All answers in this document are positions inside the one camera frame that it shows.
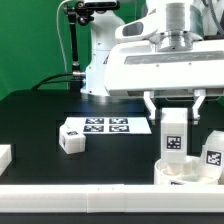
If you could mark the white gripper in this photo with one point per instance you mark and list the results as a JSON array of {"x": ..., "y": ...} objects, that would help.
[{"x": 175, "y": 61}]

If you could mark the white round stool seat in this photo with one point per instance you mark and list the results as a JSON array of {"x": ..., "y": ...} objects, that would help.
[{"x": 192, "y": 172}]

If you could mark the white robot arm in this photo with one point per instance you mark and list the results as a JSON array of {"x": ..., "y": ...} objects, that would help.
[{"x": 189, "y": 13}]

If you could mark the paper sheet with markers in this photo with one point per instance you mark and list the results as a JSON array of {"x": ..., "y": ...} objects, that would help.
[{"x": 109, "y": 125}]

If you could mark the white front rail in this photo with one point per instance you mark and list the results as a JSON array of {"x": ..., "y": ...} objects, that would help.
[{"x": 111, "y": 198}]

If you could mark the white left rail block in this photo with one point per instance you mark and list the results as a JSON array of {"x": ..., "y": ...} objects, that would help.
[{"x": 5, "y": 157}]

